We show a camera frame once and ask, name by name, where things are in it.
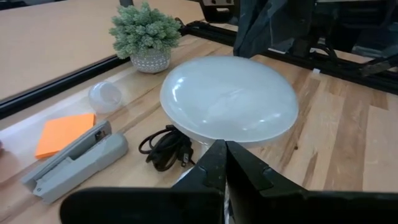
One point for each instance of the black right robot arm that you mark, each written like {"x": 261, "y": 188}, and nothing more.
{"x": 357, "y": 18}

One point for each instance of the neighbouring wooden desk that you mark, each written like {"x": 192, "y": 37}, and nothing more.
{"x": 62, "y": 31}

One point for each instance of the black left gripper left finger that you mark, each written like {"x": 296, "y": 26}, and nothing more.
{"x": 140, "y": 205}

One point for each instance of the potted green succulent plant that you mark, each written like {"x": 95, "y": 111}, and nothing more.
{"x": 146, "y": 34}

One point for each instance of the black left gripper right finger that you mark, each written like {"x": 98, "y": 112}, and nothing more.
{"x": 295, "y": 208}

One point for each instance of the grey stapler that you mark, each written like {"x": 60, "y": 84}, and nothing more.
{"x": 77, "y": 165}

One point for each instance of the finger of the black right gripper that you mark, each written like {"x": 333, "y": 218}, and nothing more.
{"x": 292, "y": 15}
{"x": 253, "y": 28}

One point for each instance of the large white flood lightbulb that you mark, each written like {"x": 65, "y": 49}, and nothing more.
{"x": 230, "y": 99}

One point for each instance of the small translucent plastic cup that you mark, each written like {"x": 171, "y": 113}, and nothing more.
{"x": 104, "y": 97}

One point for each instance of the orange sticky note pad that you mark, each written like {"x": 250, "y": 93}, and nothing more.
{"x": 62, "y": 133}

